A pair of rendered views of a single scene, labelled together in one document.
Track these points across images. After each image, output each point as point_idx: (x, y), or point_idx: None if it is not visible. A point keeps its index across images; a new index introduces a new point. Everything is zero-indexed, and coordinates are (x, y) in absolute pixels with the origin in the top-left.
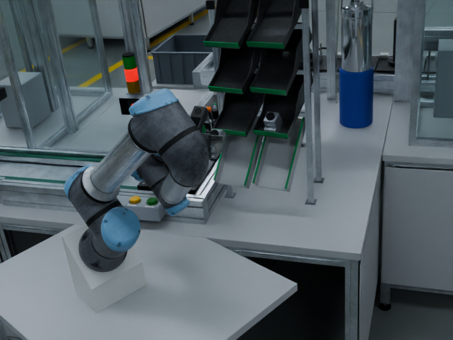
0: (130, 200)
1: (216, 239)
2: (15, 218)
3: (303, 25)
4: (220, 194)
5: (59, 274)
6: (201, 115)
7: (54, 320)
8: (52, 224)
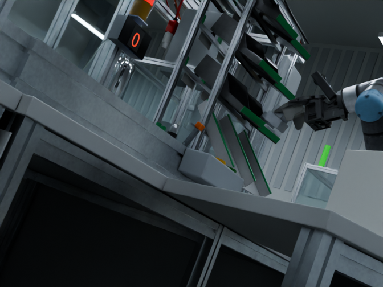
0: (221, 159)
1: None
2: (89, 131)
3: (283, 49)
4: None
5: None
6: (327, 82)
7: None
8: (139, 167)
